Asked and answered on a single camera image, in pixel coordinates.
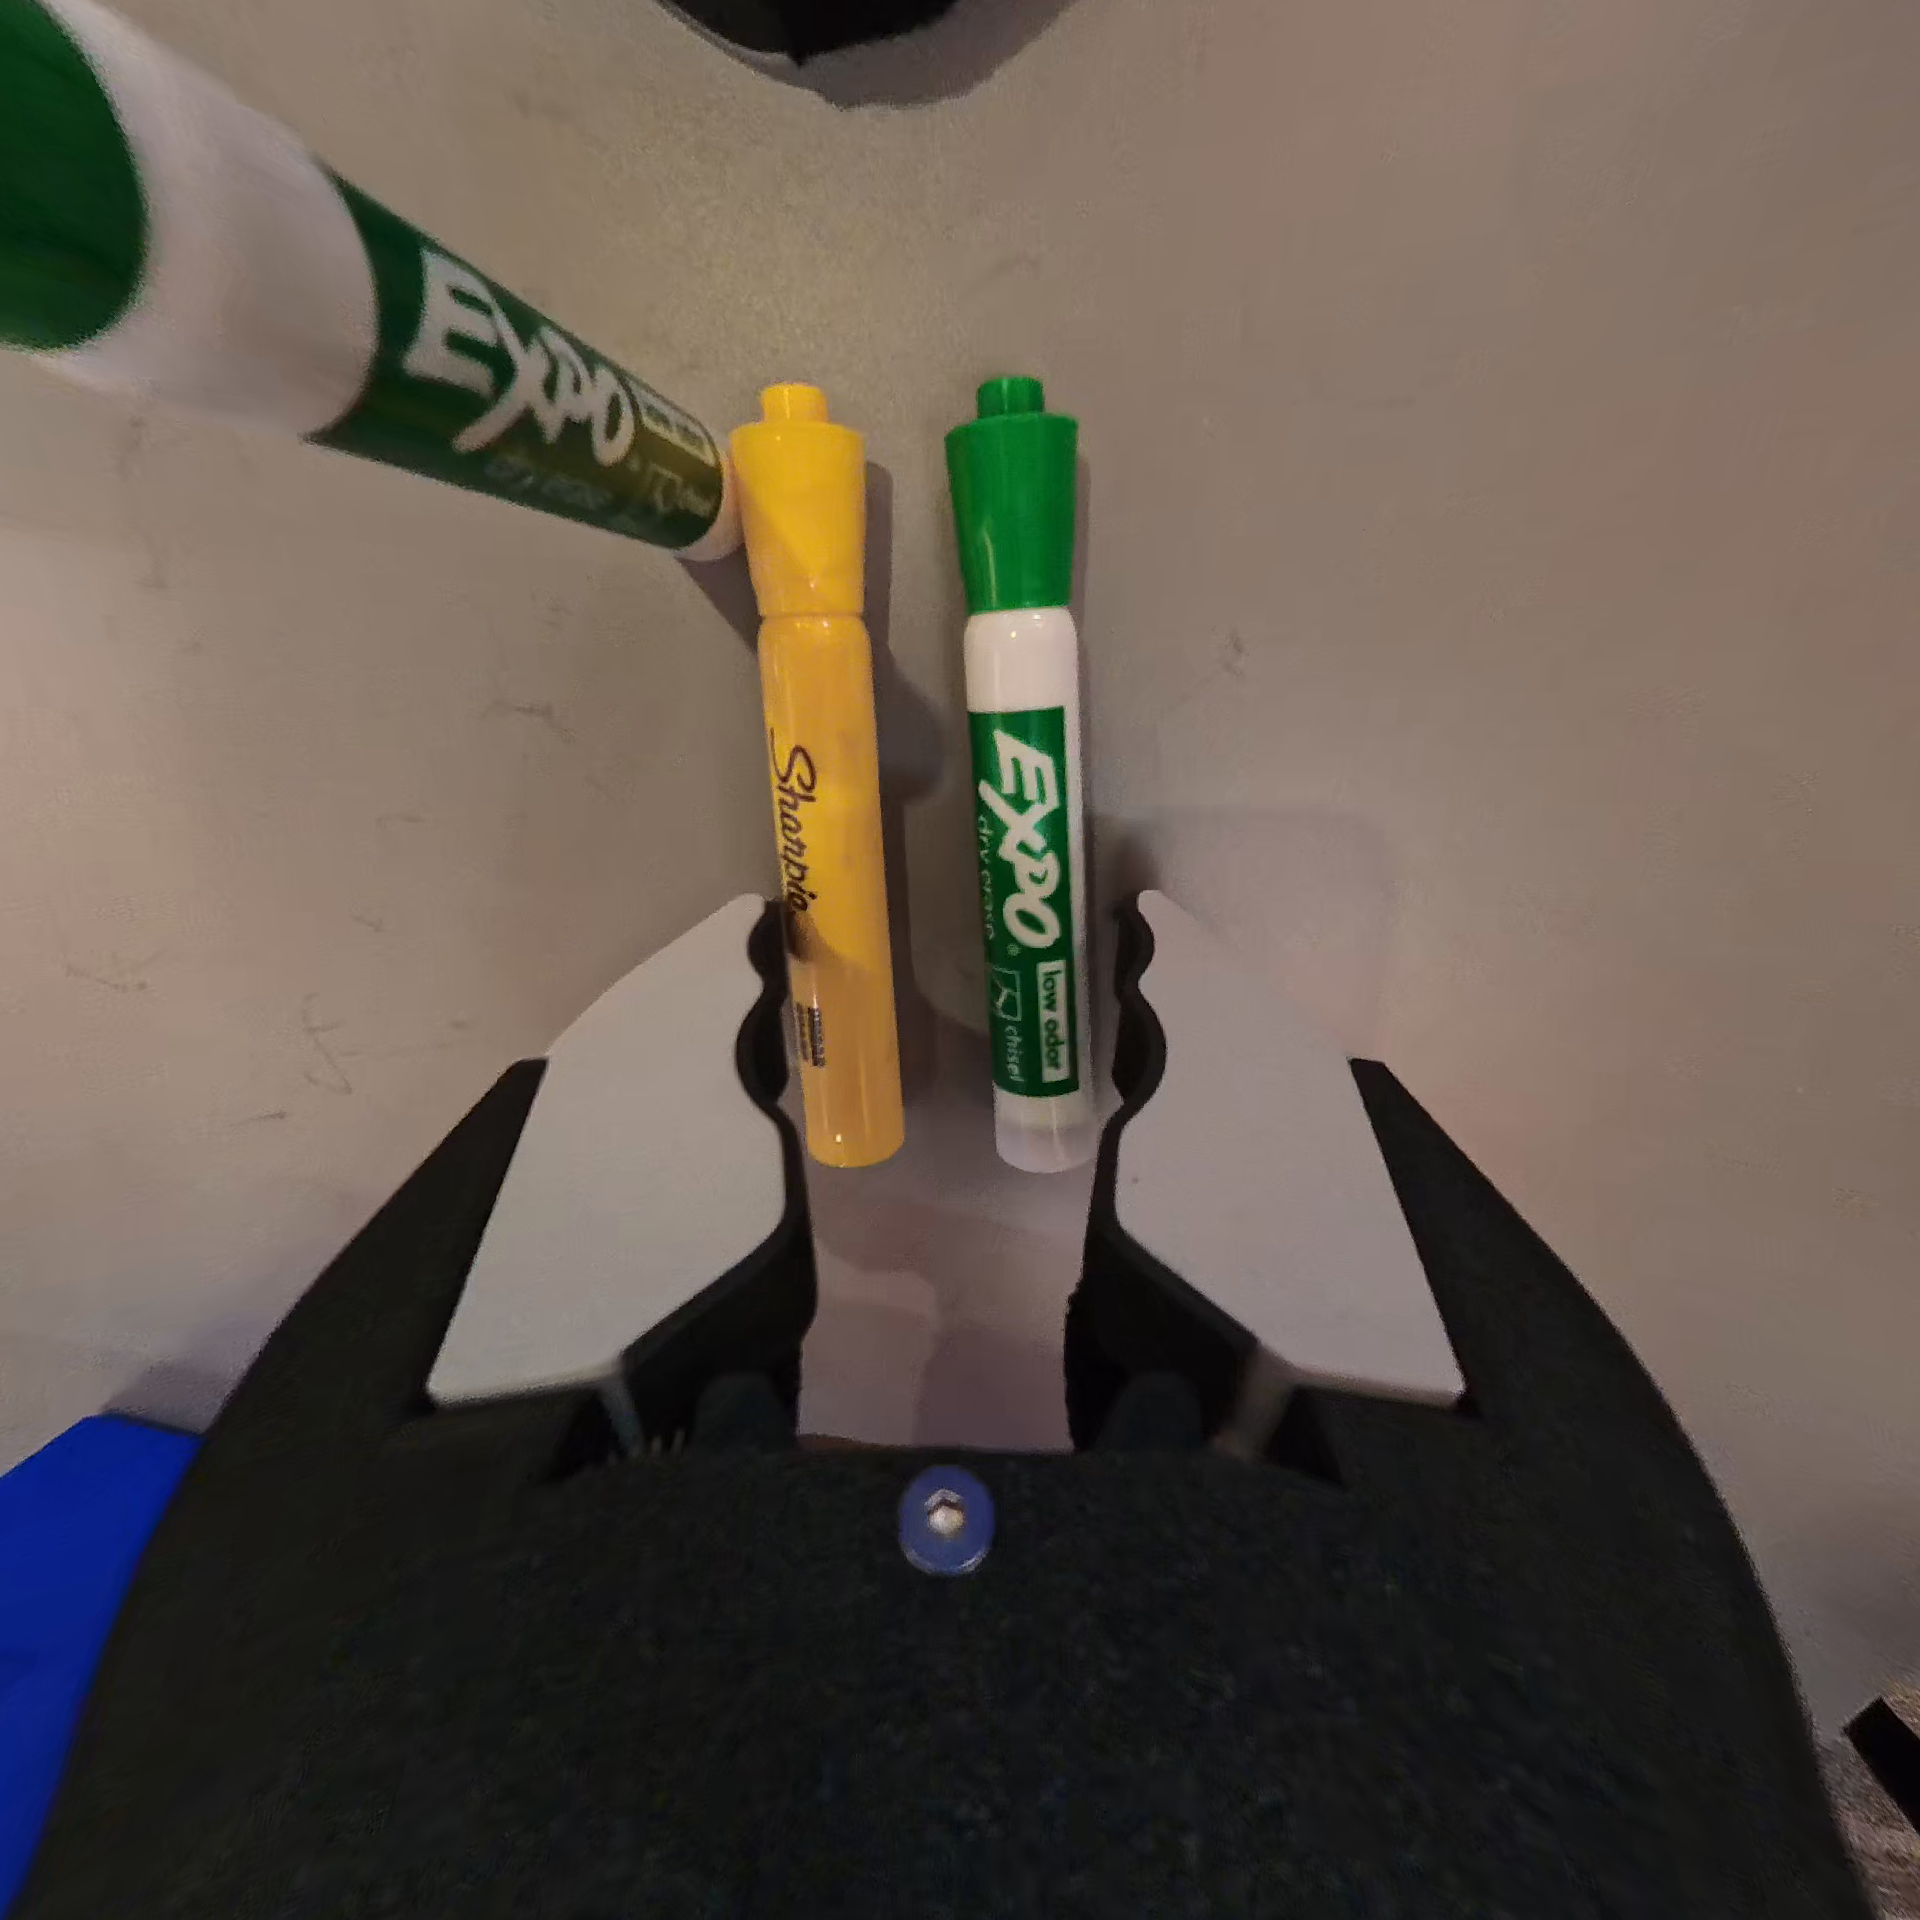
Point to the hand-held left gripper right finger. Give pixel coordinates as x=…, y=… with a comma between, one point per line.
x=1275, y=1214

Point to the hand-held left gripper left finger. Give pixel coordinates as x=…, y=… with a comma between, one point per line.
x=629, y=1201

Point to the yellow highlighter marker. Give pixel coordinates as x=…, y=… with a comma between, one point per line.
x=825, y=751

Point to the green dry erase marker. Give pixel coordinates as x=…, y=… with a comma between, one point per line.
x=1019, y=674
x=494, y=390

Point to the blue plastic bin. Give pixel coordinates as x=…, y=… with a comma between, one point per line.
x=76, y=1576

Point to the grey desk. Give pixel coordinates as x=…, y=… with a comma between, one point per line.
x=1499, y=600

